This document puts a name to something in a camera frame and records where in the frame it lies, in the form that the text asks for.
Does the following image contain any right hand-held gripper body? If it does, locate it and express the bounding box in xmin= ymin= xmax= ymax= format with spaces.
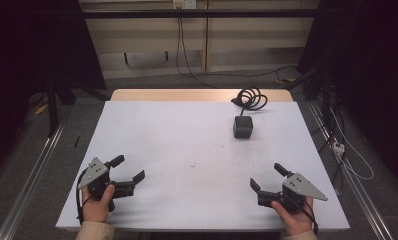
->
xmin=257 ymin=172 xmax=329 ymax=215

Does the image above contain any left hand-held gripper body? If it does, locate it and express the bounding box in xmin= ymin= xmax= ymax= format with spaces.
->
xmin=77 ymin=157 xmax=135 ymax=213

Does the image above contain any person's right hand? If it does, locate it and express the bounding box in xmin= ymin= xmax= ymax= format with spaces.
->
xmin=270 ymin=197 xmax=315 ymax=236

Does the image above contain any person's left hand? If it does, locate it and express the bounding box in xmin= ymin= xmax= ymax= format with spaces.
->
xmin=81 ymin=184 xmax=116 ymax=224

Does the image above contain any white table mat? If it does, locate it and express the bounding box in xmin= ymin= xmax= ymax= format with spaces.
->
xmin=55 ymin=100 xmax=351 ymax=232

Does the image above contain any white power strip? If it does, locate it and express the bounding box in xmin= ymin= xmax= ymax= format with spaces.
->
xmin=332 ymin=140 xmax=347 ymax=156

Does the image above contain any black power adapter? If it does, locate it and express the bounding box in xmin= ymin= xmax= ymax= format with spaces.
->
xmin=232 ymin=115 xmax=254 ymax=140

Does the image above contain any black metal stand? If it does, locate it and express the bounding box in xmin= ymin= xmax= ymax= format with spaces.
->
xmin=44 ymin=74 xmax=112 ymax=138

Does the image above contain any yellow floor tape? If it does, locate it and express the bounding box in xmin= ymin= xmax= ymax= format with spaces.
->
xmin=34 ymin=102 xmax=49 ymax=116

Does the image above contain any black curtain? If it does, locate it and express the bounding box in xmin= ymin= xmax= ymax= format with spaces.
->
xmin=296 ymin=0 xmax=398 ymax=193
xmin=0 ymin=0 xmax=107 ymax=183

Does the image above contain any black horizontal bar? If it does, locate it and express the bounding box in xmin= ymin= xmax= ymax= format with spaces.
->
xmin=81 ymin=8 xmax=322 ymax=20

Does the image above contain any right hand-held gripper black cable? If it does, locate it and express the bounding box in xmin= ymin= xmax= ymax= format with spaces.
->
xmin=299 ymin=199 xmax=320 ymax=235

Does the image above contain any hand-held gripper black cable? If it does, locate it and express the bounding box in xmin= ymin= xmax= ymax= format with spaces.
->
xmin=75 ymin=168 xmax=93 ymax=225
xmin=299 ymin=199 xmax=320 ymax=235

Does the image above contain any left hand-held gripper black cable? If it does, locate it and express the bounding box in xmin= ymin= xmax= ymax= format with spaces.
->
xmin=75 ymin=168 xmax=93 ymax=225

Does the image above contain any aluminium floor rail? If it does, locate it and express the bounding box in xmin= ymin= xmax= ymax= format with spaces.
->
xmin=0 ymin=122 xmax=67 ymax=240
xmin=306 ymin=100 xmax=394 ymax=240

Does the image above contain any white floor cable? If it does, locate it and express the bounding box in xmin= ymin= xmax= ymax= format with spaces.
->
xmin=329 ymin=107 xmax=376 ymax=181

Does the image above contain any coiled black adapter cable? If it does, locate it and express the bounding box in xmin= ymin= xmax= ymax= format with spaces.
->
xmin=230 ymin=85 xmax=269 ymax=118

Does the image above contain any black hanging wall cable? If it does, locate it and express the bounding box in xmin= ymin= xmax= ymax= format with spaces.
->
xmin=175 ymin=16 xmax=299 ymax=89

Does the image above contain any white wall socket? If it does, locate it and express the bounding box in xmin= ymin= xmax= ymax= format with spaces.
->
xmin=172 ymin=0 xmax=198 ymax=10

